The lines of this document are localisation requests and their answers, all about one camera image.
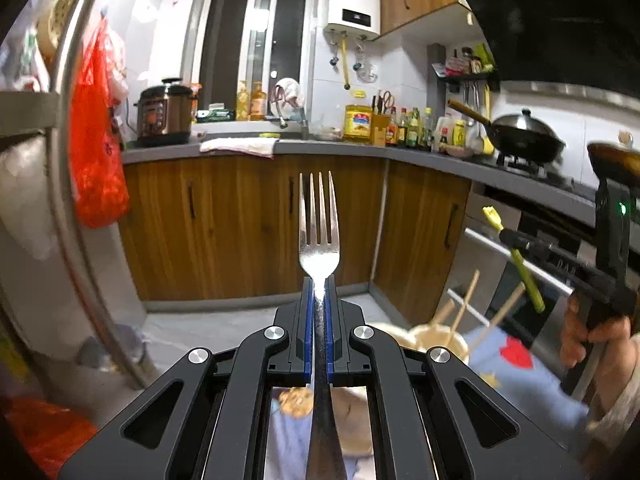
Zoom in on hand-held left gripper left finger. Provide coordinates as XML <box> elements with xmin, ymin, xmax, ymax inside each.
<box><xmin>57</xmin><ymin>275</ymin><xmax>316</xmax><ymax>480</ymax></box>

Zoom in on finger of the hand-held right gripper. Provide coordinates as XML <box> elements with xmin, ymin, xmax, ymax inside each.
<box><xmin>500</xmin><ymin>229</ymin><xmax>586</xmax><ymax>263</ymax></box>
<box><xmin>507</xmin><ymin>241</ymin><xmax>606</xmax><ymax>292</ymax></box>

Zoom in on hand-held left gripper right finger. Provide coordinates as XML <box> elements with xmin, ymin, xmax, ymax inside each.
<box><xmin>324</xmin><ymin>275</ymin><xmax>588</xmax><ymax>480</ymax></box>

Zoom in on yellow plastic chopstick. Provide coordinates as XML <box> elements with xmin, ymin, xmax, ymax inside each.
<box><xmin>482</xmin><ymin>206</ymin><xmax>546</xmax><ymax>312</ymax></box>

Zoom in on silver fork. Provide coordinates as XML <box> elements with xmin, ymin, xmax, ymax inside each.
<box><xmin>298</xmin><ymin>171</ymin><xmax>348</xmax><ymax>480</ymax></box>

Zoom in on thick wooden chopstick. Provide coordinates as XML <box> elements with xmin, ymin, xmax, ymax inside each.
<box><xmin>470</xmin><ymin>282</ymin><xmax>527</xmax><ymax>351</ymax></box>

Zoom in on thin pale bamboo chopstick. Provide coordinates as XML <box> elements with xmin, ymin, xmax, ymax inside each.
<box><xmin>450</xmin><ymin>270</ymin><xmax>481</xmax><ymax>346</ymax></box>
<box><xmin>431</xmin><ymin>300</ymin><xmax>456</xmax><ymax>327</ymax></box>

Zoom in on cream floral ceramic utensil holder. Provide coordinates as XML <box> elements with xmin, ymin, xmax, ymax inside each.
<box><xmin>372</xmin><ymin>322</ymin><xmax>472</xmax><ymax>367</ymax></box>

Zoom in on person's right forearm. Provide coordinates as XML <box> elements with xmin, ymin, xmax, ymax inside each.
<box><xmin>582</xmin><ymin>332</ymin><xmax>640</xmax><ymax>453</ymax></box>

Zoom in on person's right hand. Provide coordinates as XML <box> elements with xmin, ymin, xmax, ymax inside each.
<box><xmin>560</xmin><ymin>292</ymin><xmax>635</xmax><ymax>376</ymax></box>

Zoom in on built-in steel oven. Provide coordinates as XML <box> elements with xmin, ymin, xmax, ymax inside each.
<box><xmin>445</xmin><ymin>185</ymin><xmax>601</xmax><ymax>396</ymax></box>

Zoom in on gas stove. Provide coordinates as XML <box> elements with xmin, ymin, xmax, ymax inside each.
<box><xmin>492</xmin><ymin>152</ymin><xmax>591</xmax><ymax>191</ymax></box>

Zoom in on brown frying pan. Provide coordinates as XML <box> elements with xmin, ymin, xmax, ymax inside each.
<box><xmin>587</xmin><ymin>142</ymin><xmax>640</xmax><ymax>186</ymax></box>

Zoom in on black wok with lid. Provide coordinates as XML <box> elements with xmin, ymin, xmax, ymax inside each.
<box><xmin>447</xmin><ymin>100</ymin><xmax>566</xmax><ymax>166</ymax></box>

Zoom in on blue cartoon printed cloth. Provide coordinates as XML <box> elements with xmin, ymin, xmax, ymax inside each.
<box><xmin>265</xmin><ymin>327</ymin><xmax>596</xmax><ymax>480</ymax></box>

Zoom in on wooden kitchen cabinets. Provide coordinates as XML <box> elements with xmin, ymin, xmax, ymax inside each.
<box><xmin>120</xmin><ymin>152</ymin><xmax>471</xmax><ymax>326</ymax></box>

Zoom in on row of sauce bottles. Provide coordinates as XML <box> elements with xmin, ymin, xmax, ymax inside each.
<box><xmin>385</xmin><ymin>106</ymin><xmax>485</xmax><ymax>155</ymax></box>

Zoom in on white towel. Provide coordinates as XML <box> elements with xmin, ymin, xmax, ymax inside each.
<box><xmin>200</xmin><ymin>136</ymin><xmax>278</xmax><ymax>158</ymax></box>

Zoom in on wooden knife block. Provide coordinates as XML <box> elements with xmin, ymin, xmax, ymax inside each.
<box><xmin>372</xmin><ymin>90</ymin><xmax>393</xmax><ymax>147</ymax></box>

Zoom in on yellow cooking oil jug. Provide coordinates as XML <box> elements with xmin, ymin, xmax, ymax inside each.
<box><xmin>343</xmin><ymin>104</ymin><xmax>374</xmax><ymax>145</ymax></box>

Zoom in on metal faucet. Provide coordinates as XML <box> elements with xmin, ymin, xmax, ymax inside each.
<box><xmin>272</xmin><ymin>87</ymin><xmax>310</xmax><ymax>128</ymax></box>

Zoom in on orange oil bottle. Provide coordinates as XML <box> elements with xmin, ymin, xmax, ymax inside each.
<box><xmin>250</xmin><ymin>81</ymin><xmax>268</xmax><ymax>121</ymax></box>

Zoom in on black range hood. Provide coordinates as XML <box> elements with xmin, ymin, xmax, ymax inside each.
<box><xmin>452</xmin><ymin>0</ymin><xmax>640</xmax><ymax>111</ymax></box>

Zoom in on green box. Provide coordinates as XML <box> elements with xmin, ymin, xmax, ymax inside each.
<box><xmin>196</xmin><ymin>104</ymin><xmax>236</xmax><ymax>123</ymax></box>

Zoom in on crumpled white rag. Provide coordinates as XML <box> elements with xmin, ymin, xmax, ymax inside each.
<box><xmin>275</xmin><ymin>78</ymin><xmax>307</xmax><ymax>106</ymax></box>

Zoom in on brown electric pressure cooker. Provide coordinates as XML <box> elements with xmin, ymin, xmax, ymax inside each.
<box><xmin>134</xmin><ymin>78</ymin><xmax>197</xmax><ymax>148</ymax></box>

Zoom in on hanging red plastic bag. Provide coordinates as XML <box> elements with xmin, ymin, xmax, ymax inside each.
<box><xmin>69</xmin><ymin>17</ymin><xmax>131</xmax><ymax>230</ymax></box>

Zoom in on kitchen window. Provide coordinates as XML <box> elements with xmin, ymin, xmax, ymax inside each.
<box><xmin>182</xmin><ymin>0</ymin><xmax>316</xmax><ymax>121</ymax></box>

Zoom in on crumpled red plastic bag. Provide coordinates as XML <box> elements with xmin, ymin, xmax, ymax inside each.
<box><xmin>0</xmin><ymin>395</ymin><xmax>101</xmax><ymax>480</ymax></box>

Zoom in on white plastic bag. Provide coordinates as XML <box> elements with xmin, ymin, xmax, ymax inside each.
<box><xmin>0</xmin><ymin>132</ymin><xmax>96</xmax><ymax>261</ymax></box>

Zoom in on metal shelf rack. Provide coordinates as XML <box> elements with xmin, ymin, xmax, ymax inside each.
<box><xmin>0</xmin><ymin>0</ymin><xmax>166</xmax><ymax>396</ymax></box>

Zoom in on yellow plastic colander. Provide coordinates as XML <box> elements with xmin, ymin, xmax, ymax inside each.
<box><xmin>37</xmin><ymin>0</ymin><xmax>81</xmax><ymax>61</ymax></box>

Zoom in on wall spice rack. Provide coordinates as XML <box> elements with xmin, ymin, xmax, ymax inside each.
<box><xmin>430</xmin><ymin>45</ymin><xmax>501</xmax><ymax>93</ymax></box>

